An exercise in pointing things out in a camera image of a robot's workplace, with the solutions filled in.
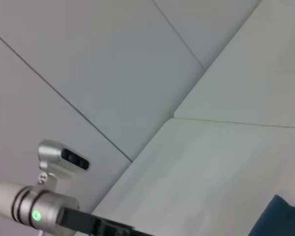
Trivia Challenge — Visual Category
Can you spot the teal shirt with FREE print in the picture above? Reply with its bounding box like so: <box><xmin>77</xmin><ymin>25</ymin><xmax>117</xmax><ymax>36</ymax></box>
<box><xmin>248</xmin><ymin>194</ymin><xmax>295</xmax><ymax>236</ymax></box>

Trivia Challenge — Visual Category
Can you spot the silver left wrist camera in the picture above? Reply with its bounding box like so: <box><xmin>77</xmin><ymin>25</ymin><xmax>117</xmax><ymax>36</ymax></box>
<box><xmin>36</xmin><ymin>139</ymin><xmax>90</xmax><ymax>185</ymax></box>

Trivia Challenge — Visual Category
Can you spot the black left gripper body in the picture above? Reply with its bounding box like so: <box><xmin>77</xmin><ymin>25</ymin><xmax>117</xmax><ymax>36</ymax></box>
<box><xmin>56</xmin><ymin>207</ymin><xmax>156</xmax><ymax>236</ymax></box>

